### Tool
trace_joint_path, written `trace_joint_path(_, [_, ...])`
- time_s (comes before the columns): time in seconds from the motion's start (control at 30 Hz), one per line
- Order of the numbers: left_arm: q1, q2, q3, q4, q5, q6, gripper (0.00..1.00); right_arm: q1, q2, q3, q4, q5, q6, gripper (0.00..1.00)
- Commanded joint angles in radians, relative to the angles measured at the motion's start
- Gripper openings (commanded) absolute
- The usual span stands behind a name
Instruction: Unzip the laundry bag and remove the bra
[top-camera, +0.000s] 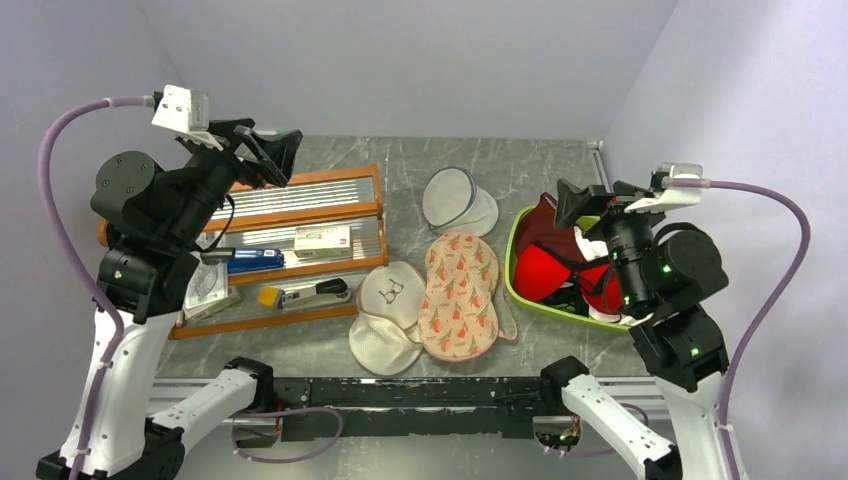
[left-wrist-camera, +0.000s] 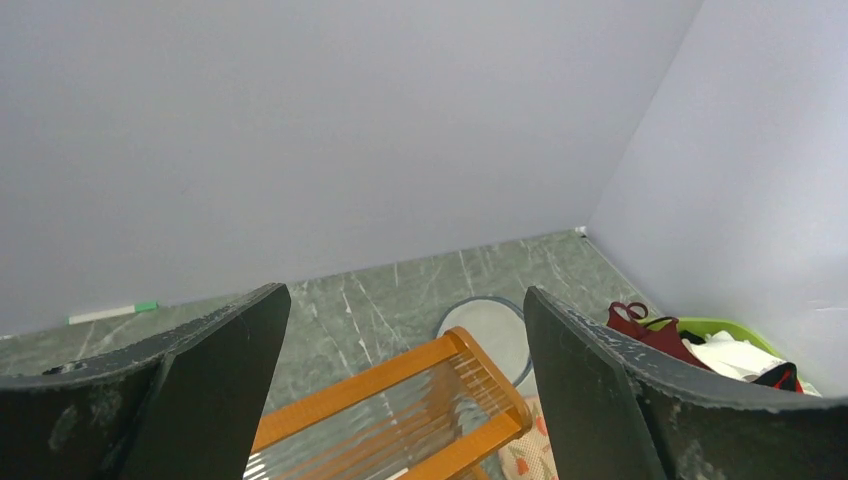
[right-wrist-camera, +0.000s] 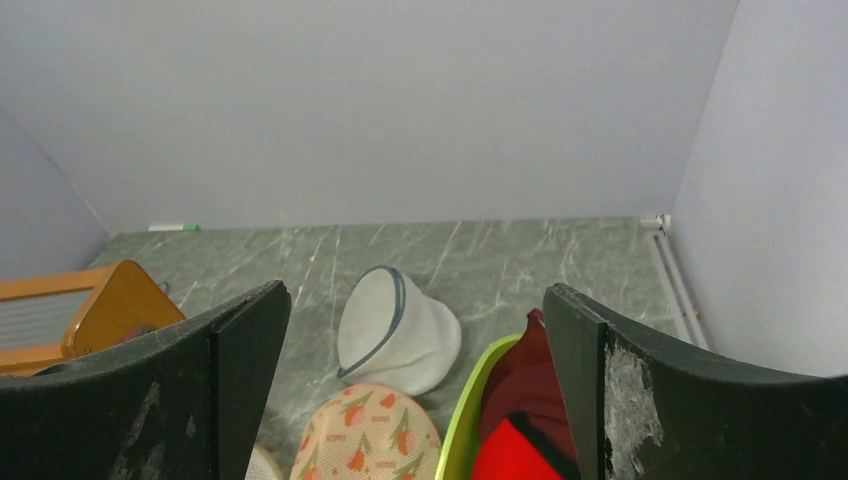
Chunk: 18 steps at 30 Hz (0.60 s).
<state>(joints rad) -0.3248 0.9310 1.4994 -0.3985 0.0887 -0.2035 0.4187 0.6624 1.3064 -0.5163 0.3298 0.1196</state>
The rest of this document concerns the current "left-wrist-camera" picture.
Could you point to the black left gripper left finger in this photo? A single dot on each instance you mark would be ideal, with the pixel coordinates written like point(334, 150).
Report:
point(181, 404)

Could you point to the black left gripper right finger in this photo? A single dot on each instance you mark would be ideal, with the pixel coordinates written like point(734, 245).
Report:
point(616, 408)

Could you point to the floral mesh bra laundry bag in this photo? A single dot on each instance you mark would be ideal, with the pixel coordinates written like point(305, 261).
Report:
point(530, 456)

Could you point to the white round mesh laundry bag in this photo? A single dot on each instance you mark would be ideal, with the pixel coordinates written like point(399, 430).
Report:
point(498, 326)

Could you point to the white garment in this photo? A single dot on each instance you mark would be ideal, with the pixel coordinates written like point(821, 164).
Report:
point(739, 360)

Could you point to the green plastic basket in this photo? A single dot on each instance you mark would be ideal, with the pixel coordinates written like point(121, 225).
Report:
point(697, 330)

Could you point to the white green marker pen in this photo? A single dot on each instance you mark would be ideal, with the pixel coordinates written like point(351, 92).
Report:
point(111, 313)

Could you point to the orange wooden shelf rack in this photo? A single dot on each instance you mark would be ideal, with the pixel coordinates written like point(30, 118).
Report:
point(434, 412)

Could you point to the red black garment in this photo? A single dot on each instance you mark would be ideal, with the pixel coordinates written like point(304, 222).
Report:
point(782, 377)

